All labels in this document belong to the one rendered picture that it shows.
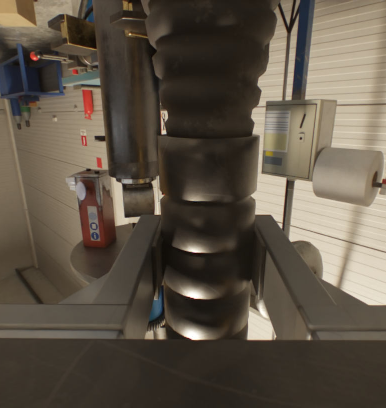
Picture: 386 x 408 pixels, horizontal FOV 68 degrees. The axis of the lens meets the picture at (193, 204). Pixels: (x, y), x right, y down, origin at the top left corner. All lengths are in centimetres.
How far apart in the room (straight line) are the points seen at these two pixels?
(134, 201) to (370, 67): 214
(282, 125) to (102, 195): 98
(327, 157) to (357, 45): 141
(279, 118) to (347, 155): 39
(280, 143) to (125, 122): 89
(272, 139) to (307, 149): 20
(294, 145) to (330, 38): 144
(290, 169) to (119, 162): 93
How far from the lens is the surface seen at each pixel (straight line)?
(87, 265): 119
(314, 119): 157
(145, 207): 115
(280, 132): 165
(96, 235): 130
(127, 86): 107
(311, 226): 300
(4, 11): 382
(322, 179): 154
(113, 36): 110
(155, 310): 139
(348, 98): 276
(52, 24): 136
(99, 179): 121
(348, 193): 152
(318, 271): 31
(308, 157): 158
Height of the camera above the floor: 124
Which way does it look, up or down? 17 degrees up
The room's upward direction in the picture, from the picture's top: 180 degrees clockwise
